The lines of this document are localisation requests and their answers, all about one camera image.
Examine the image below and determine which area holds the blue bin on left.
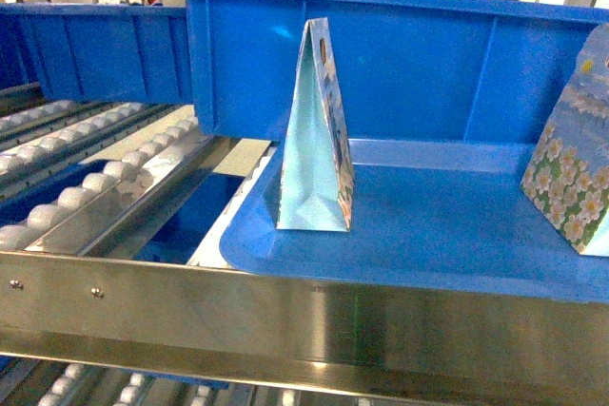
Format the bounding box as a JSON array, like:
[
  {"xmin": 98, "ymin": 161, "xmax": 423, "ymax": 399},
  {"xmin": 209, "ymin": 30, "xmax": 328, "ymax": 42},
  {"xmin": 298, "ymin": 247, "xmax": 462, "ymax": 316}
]
[{"xmin": 1, "ymin": 3, "xmax": 193, "ymax": 105}]

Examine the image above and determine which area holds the steel rack front rail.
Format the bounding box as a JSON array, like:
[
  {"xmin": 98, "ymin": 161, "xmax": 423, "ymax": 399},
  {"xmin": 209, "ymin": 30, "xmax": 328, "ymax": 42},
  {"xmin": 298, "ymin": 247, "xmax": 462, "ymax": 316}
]
[{"xmin": 1, "ymin": 253, "xmax": 608, "ymax": 405}]

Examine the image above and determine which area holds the flower gift bag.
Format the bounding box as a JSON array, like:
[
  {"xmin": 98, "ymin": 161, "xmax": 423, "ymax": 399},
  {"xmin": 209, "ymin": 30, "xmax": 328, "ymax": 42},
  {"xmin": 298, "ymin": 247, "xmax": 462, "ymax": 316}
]
[
  {"xmin": 521, "ymin": 24, "xmax": 608, "ymax": 257},
  {"xmin": 276, "ymin": 17, "xmax": 355, "ymax": 232}
]

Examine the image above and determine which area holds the large blue bin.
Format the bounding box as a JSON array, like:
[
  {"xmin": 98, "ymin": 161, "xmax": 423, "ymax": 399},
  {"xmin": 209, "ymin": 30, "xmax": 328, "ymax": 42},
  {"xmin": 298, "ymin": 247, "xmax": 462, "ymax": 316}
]
[{"xmin": 186, "ymin": 0, "xmax": 608, "ymax": 144}]

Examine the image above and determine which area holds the blue shallow tray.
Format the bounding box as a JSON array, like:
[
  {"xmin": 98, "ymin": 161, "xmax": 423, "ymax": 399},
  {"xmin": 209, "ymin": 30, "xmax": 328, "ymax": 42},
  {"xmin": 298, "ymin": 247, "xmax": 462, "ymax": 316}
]
[{"xmin": 220, "ymin": 139, "xmax": 608, "ymax": 303}]

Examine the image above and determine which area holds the white roller conveyor track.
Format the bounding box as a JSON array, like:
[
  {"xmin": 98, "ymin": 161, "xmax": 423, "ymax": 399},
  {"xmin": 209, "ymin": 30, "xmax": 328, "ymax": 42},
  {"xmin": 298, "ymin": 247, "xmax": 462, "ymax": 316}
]
[{"xmin": 1, "ymin": 115, "xmax": 198, "ymax": 251}]

